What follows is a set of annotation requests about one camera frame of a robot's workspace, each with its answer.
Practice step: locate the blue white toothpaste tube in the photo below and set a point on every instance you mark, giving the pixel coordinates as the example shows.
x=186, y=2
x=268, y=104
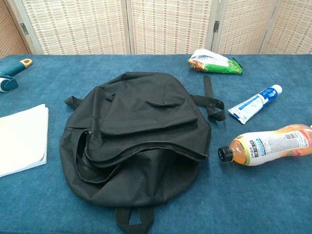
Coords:
x=253, y=103

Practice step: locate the green snack packet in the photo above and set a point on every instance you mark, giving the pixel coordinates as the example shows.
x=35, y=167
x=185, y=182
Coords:
x=214, y=64

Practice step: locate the woven folding screen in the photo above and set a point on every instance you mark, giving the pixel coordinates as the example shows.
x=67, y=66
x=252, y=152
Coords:
x=168, y=24

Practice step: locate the white book with yellow cover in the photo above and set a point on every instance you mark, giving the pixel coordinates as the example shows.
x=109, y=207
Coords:
x=22, y=141

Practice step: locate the orange drink bottle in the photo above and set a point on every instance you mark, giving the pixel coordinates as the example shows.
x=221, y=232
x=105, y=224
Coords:
x=268, y=143

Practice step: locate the teal lint roller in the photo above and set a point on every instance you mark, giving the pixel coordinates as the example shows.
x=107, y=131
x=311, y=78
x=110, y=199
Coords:
x=11, y=72

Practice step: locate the black fabric backpack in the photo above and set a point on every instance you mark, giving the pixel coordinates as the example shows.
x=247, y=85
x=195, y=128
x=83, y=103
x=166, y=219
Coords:
x=146, y=122

